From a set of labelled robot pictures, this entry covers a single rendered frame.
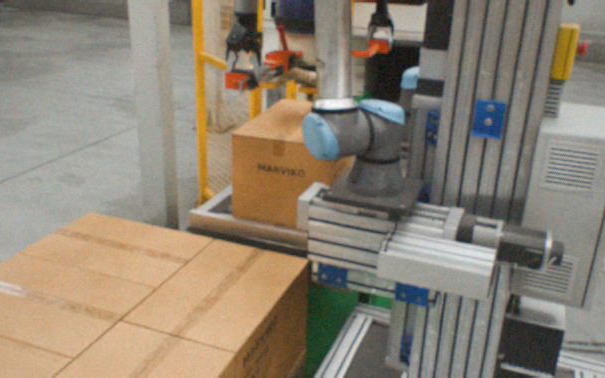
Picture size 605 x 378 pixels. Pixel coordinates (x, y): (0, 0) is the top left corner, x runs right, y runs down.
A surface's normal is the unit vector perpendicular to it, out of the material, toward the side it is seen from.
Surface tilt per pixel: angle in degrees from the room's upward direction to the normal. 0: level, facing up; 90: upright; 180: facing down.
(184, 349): 0
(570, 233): 90
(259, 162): 90
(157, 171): 90
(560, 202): 90
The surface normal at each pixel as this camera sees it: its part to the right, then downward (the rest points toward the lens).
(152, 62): -0.36, 0.34
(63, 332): 0.04, -0.93
